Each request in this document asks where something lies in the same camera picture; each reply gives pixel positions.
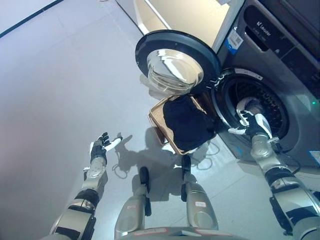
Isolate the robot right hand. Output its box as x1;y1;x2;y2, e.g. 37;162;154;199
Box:
227;106;273;139

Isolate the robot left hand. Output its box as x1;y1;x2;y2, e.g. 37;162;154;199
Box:
89;131;124;161

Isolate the white garment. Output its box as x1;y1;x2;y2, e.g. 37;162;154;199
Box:
235;96;264;119

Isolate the grey front-load washing machine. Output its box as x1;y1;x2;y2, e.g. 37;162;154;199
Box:
211;0;320;169

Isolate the woven wicker laundry basket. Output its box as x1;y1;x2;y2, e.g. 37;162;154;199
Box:
148;94;218;156

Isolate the round washing machine door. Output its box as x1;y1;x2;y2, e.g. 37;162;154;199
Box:
134;29;221;96

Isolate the silver robot left leg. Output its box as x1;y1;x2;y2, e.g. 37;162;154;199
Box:
114;166;153;239

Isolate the silver robot leg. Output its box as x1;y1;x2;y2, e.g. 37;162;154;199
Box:
180;155;220;231
114;166;153;239

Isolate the black garment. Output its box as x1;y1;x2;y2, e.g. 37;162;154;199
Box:
162;96;217;154

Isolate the silver robot right leg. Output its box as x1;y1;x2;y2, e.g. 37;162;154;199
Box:
180;155;220;231

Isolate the silver robot torso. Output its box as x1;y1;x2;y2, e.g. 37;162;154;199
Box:
109;226;241;240

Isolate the white counter cabinet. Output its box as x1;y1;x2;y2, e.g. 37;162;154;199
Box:
133;0;231;46

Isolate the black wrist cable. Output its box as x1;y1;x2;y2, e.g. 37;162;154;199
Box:
270;141;301;174

